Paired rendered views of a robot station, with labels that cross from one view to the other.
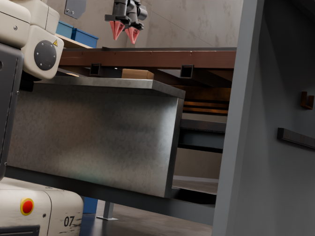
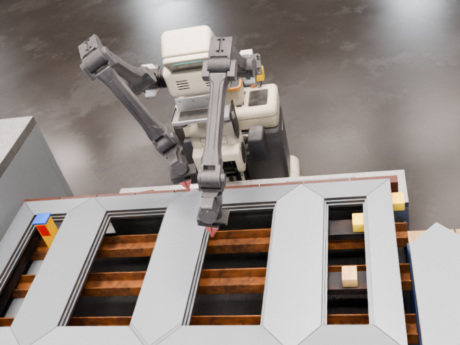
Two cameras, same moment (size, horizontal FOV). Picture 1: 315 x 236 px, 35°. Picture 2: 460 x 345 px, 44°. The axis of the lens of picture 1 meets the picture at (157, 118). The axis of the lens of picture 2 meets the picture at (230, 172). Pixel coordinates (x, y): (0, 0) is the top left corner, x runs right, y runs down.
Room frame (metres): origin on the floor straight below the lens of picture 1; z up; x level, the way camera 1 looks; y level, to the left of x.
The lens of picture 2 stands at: (3.86, -0.17, 2.33)
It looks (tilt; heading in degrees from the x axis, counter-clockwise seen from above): 38 degrees down; 161
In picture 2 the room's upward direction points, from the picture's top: 15 degrees counter-clockwise
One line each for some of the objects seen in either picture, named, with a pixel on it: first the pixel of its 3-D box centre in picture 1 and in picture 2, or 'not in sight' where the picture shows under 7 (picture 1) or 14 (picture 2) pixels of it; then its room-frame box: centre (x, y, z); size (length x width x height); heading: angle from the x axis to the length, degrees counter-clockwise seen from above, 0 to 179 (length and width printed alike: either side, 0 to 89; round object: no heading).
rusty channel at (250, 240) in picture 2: (123, 90); (194, 243); (2.20, 0.16, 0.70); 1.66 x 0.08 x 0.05; 54
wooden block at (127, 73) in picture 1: (137, 77); not in sight; (1.80, 0.09, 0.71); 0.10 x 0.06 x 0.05; 66
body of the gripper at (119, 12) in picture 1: (118, 12); (181, 167); (2.12, 0.23, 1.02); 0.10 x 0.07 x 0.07; 71
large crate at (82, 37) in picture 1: (77, 39); not in sight; (6.89, 1.25, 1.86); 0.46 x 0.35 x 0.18; 146
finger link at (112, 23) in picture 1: (119, 29); (183, 182); (2.12, 0.22, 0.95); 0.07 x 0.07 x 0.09; 71
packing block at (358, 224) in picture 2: not in sight; (359, 222); (2.60, 0.68, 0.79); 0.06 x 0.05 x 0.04; 144
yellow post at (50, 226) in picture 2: not in sight; (52, 236); (1.83, -0.33, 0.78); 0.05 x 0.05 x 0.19; 54
